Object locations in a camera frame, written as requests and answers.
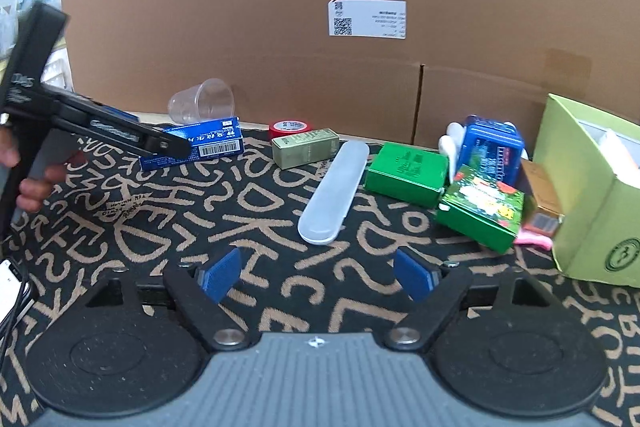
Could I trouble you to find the blue cube gum box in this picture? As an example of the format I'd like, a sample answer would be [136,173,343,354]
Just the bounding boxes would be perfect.
[457,115,525,188]

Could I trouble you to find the white glove pink cuff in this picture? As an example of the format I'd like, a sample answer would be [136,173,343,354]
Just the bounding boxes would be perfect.
[438,121,553,250]

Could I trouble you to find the black cable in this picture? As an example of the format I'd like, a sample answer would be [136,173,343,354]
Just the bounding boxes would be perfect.
[0,274,40,373]

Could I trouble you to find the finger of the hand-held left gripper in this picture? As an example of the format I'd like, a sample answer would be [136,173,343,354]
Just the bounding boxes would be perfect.
[59,89,143,124]
[50,114,194,156]

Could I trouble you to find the white plastic basket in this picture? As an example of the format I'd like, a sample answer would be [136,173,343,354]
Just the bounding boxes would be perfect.
[40,42,75,92]

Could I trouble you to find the copper brown box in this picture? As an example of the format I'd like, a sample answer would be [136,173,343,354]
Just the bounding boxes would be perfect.
[520,158,565,239]

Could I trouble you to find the white flat device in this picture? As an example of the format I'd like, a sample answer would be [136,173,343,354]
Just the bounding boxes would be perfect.
[0,259,26,308]

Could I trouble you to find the person's left hand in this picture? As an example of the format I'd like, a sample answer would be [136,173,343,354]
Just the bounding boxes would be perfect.
[0,124,89,214]

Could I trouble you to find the light green shoe box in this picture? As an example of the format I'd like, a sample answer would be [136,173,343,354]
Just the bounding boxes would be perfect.
[532,93,640,290]

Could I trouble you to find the translucent toothbrush case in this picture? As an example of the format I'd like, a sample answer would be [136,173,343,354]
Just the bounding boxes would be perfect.
[297,142,370,245]

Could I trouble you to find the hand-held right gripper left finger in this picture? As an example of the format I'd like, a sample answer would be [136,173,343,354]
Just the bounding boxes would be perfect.
[82,247,248,351]

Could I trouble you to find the green box red print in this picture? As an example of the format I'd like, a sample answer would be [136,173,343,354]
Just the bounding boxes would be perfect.
[436,164,526,254]

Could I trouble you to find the clear plastic cup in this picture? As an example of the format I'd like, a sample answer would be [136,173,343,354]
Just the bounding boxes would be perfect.
[167,78,236,126]

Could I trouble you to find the red tape roll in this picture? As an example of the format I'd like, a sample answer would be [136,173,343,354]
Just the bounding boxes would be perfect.
[269,119,313,139]

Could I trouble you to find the white shipping label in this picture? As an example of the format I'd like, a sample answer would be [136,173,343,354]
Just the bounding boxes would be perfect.
[327,0,407,40]

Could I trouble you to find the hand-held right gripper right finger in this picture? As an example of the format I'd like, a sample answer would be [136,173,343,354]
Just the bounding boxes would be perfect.
[382,247,554,351]

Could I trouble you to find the large cardboard box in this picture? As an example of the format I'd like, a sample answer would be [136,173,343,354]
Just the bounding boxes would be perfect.
[59,0,640,148]

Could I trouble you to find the black letter-print mat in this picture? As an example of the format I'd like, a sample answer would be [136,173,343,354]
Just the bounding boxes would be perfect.
[0,109,640,427]

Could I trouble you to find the plain green box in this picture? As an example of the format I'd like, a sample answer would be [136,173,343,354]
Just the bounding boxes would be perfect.
[364,143,449,208]

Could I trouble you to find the olive gold box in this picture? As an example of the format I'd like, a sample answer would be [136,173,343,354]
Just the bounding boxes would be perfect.
[271,128,341,169]

